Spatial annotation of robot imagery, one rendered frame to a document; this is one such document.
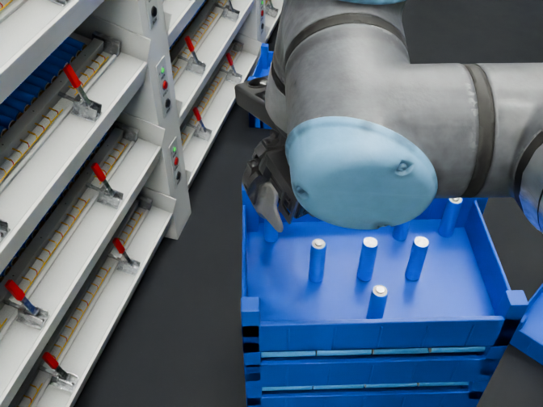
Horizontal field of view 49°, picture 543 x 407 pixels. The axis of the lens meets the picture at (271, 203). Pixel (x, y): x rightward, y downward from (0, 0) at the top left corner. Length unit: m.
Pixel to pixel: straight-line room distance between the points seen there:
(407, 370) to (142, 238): 0.75
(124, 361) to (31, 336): 0.33
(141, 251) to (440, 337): 0.77
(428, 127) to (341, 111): 0.05
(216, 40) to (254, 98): 0.94
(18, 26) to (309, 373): 0.57
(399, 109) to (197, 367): 0.94
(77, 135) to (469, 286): 0.61
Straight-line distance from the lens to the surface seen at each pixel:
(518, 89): 0.40
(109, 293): 1.25
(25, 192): 0.90
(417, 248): 0.72
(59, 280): 1.04
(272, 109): 0.54
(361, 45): 0.40
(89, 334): 1.20
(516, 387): 1.30
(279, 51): 0.50
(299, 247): 0.78
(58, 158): 0.94
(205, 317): 1.30
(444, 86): 0.39
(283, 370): 0.73
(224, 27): 1.63
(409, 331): 0.68
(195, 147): 1.53
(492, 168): 0.39
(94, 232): 1.09
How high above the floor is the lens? 1.07
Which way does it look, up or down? 45 degrees down
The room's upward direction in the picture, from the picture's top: straight up
